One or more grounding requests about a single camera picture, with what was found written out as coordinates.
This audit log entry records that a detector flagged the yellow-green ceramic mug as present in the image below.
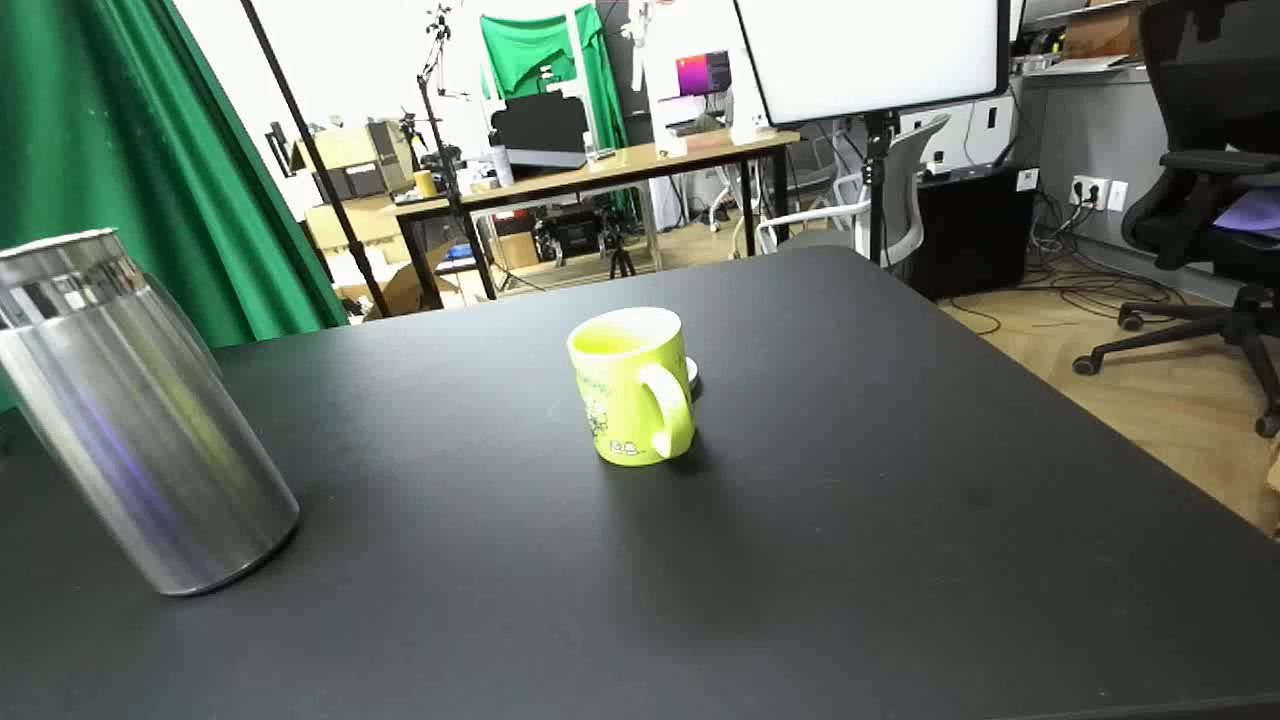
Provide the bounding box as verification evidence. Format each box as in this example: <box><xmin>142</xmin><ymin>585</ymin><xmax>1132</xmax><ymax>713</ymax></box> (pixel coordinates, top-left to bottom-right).
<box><xmin>566</xmin><ymin>307</ymin><xmax>696</xmax><ymax>467</ymax></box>

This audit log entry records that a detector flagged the black printer on desk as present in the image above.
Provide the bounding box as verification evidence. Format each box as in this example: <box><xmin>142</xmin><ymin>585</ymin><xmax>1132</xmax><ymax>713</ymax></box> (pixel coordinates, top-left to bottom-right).
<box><xmin>487</xmin><ymin>90</ymin><xmax>589</xmax><ymax>169</ymax></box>

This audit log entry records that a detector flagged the wooden background desk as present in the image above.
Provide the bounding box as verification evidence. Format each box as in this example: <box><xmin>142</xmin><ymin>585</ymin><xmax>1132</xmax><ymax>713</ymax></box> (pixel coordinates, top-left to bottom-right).
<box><xmin>395</xmin><ymin>133</ymin><xmax>797</xmax><ymax>294</ymax></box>

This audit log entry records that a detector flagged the black tripod stand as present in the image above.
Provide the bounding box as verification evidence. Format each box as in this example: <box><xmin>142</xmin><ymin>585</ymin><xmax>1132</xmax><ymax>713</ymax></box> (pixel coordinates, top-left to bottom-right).
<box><xmin>415</xmin><ymin>0</ymin><xmax>497</xmax><ymax>299</ymax></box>

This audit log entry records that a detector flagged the green cloth in background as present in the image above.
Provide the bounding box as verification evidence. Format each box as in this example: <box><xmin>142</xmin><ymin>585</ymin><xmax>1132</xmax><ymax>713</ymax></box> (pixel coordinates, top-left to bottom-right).
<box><xmin>482</xmin><ymin>0</ymin><xmax>627</xmax><ymax>146</ymax></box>

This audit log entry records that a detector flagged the large white display screen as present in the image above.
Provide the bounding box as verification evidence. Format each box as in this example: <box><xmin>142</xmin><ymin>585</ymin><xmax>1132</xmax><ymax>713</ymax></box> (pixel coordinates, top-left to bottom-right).
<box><xmin>731</xmin><ymin>0</ymin><xmax>1009</xmax><ymax>123</ymax></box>

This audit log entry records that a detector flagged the black cabinet box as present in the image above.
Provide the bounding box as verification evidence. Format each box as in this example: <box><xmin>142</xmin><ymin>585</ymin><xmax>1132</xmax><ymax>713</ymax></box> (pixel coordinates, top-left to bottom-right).
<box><xmin>910</xmin><ymin>169</ymin><xmax>1036</xmax><ymax>299</ymax></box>

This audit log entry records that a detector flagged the silver metal cylinder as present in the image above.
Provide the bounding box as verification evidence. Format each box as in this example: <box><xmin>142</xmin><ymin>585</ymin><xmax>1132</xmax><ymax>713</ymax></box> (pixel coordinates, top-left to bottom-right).
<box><xmin>0</xmin><ymin>229</ymin><xmax>301</xmax><ymax>594</ymax></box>

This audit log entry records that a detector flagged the green curtain backdrop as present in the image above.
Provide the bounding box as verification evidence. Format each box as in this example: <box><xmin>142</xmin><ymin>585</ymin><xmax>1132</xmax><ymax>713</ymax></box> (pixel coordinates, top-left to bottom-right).
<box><xmin>0</xmin><ymin>0</ymin><xmax>344</xmax><ymax>349</ymax></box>

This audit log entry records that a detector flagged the black office chair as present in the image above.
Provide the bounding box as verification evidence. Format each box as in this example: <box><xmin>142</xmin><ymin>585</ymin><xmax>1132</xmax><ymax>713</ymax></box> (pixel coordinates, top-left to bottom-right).
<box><xmin>1074</xmin><ymin>0</ymin><xmax>1280</xmax><ymax>439</ymax></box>

